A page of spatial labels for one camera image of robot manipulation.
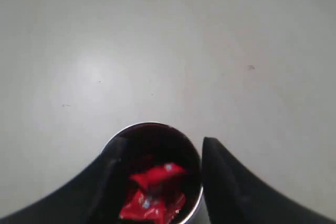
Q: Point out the red candy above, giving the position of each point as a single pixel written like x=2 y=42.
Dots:
x=158 y=175
x=143 y=207

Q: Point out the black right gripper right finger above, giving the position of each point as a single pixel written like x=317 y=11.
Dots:
x=233 y=194

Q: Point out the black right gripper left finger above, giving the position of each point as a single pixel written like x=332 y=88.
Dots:
x=96 y=195

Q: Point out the steel cup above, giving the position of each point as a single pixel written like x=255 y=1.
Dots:
x=154 y=143

